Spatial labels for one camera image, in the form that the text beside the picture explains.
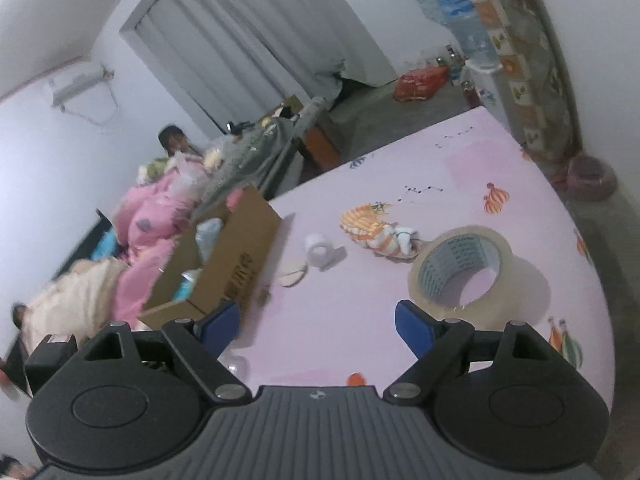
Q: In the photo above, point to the patterned wall cloth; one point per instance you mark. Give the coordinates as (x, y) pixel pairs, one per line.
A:
(525, 60)

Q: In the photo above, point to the small white tape roll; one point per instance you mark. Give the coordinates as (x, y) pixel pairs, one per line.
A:
(320, 250)

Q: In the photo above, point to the green floral cloth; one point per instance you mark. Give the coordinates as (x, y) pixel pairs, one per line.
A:
(150, 167)

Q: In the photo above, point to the pink floral quilt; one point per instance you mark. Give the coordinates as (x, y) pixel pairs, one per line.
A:
(155, 215)

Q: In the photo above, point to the pink basin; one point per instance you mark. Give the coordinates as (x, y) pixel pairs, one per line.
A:
(590, 175)

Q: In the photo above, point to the wooden bedside cabinet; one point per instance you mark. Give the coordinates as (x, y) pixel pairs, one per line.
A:
(320, 142)

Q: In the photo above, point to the grey curtain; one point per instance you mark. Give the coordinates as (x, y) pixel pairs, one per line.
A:
(250, 30)

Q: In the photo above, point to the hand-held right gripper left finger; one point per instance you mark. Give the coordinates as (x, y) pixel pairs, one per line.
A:
(220, 320)

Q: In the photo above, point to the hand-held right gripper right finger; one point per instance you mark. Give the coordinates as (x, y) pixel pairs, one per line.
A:
(412, 325)

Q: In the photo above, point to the white water dispenser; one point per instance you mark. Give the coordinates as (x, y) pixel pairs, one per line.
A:
(470, 30)

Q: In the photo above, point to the beige blanket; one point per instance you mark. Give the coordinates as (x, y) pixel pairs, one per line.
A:
(70, 295)

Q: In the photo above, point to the red plastic bag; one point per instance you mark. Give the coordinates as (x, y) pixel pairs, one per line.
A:
(420, 82)

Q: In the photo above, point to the clear packing tape roll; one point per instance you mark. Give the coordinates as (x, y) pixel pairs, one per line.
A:
(450, 265)

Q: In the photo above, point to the brown cardboard box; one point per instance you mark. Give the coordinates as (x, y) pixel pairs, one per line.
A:
(235, 255)

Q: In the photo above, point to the grey floral quilt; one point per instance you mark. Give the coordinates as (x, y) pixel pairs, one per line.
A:
(260, 155)

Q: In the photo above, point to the white wall lamp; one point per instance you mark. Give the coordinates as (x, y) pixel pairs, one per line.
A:
(77, 87)

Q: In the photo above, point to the pink printed bed sheet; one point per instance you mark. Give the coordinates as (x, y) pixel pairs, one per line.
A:
(360, 310)

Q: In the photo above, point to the clear plastic bag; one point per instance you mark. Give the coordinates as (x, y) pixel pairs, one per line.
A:
(207, 232)

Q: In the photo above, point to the beige insole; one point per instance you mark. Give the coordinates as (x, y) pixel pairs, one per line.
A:
(292, 276)

